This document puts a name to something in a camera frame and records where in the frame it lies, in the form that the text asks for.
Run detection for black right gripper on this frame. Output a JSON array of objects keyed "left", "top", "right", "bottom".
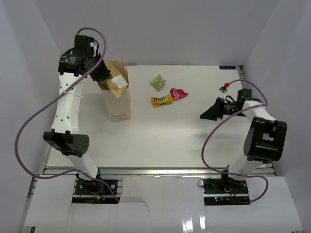
[{"left": 200, "top": 98, "right": 246, "bottom": 121}]

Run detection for large brown kraft snack bag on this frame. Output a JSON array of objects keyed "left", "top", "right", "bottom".
[{"left": 98, "top": 60, "right": 129, "bottom": 98}]

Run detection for yellow M&M's packet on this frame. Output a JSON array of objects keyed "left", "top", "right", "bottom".
[{"left": 151, "top": 95, "right": 174, "bottom": 108}]

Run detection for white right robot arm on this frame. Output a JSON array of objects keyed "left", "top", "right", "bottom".
[{"left": 200, "top": 88, "right": 287, "bottom": 194}]

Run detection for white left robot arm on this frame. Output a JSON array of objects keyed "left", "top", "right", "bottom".
[{"left": 43, "top": 35, "right": 112, "bottom": 194}]

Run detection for pink red snack packet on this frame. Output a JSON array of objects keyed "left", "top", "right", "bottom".
[{"left": 170, "top": 88, "right": 188, "bottom": 100}]

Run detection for blue right corner label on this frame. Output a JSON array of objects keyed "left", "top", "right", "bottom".
[{"left": 219, "top": 66, "right": 236, "bottom": 70}]

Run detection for green crumpled snack packet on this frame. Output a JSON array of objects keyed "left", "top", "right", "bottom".
[{"left": 149, "top": 75, "right": 166, "bottom": 91}]

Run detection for cream paper bag orange handles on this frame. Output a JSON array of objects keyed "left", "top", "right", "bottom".
[{"left": 99, "top": 57, "right": 132, "bottom": 122}]

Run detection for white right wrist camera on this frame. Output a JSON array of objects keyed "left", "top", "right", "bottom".
[{"left": 218, "top": 83, "right": 230, "bottom": 94}]

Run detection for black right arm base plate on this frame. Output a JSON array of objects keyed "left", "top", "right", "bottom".
[{"left": 198, "top": 178, "right": 250, "bottom": 206}]

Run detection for aluminium front rail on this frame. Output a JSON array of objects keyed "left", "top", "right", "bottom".
[{"left": 44, "top": 167, "right": 275, "bottom": 175}]

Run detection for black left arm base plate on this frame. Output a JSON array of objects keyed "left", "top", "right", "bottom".
[{"left": 74, "top": 178, "right": 120, "bottom": 201}]

